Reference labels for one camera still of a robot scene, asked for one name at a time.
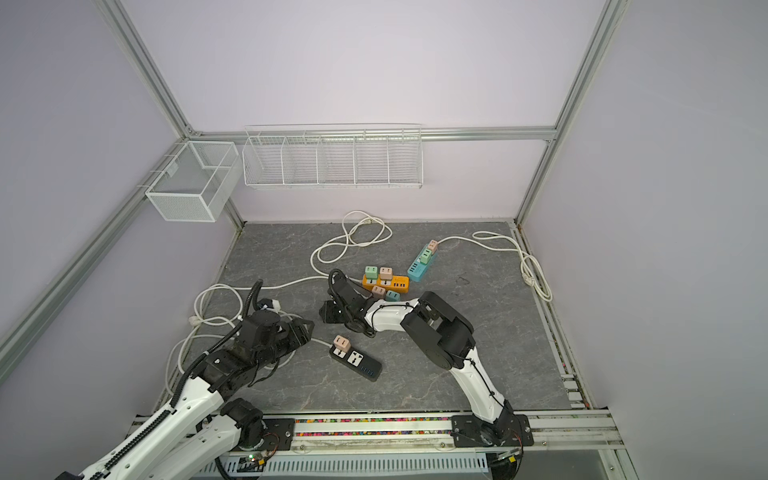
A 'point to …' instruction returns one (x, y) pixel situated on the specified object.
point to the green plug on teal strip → (425, 256)
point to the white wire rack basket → (382, 156)
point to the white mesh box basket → (199, 182)
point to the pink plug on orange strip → (386, 272)
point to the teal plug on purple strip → (392, 296)
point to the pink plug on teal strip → (432, 245)
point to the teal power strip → (417, 270)
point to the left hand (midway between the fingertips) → (307, 332)
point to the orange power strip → (397, 283)
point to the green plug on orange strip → (371, 272)
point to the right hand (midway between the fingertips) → (321, 314)
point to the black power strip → (360, 362)
